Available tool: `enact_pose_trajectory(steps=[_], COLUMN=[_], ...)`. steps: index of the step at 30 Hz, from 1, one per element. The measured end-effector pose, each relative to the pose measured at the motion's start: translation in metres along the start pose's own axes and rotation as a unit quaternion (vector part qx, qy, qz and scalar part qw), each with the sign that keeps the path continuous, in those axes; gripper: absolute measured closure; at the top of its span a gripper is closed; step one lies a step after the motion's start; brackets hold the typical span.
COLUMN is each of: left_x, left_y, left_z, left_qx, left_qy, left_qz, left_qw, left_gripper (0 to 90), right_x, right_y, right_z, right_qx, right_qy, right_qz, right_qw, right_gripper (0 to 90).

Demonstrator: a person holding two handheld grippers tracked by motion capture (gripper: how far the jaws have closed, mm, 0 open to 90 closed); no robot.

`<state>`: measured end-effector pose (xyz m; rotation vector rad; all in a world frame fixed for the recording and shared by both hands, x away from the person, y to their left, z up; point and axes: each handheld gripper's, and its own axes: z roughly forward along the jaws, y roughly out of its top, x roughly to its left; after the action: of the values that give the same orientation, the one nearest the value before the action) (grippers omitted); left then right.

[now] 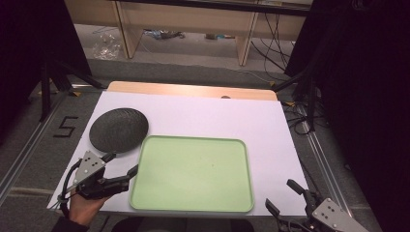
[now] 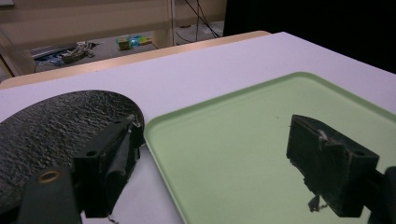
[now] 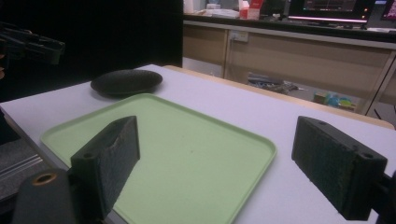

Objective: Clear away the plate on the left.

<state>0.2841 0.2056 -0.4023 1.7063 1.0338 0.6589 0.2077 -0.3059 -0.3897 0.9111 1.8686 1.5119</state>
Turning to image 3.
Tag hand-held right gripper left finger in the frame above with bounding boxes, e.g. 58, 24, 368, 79
70, 115, 141, 220

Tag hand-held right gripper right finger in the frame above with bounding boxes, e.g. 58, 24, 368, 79
290, 115, 389, 221

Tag black curtain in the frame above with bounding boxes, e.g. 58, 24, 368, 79
0, 0, 185, 104

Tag colourful toys on floor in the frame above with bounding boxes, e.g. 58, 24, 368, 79
313, 91, 358, 112

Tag light green plastic tray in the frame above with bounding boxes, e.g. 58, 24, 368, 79
40, 92, 278, 224

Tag dark round plate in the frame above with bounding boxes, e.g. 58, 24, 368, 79
90, 68, 163, 97

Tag long wooden counter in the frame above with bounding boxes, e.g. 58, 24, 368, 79
182, 13, 396, 117

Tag computer monitor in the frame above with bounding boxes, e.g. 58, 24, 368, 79
287, 0, 375, 24

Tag red and white box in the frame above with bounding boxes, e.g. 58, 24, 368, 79
238, 0, 264, 21

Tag stack of white papers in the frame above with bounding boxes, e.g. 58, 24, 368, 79
199, 7, 241, 19

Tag white wall socket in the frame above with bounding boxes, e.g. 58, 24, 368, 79
229, 30, 250, 43

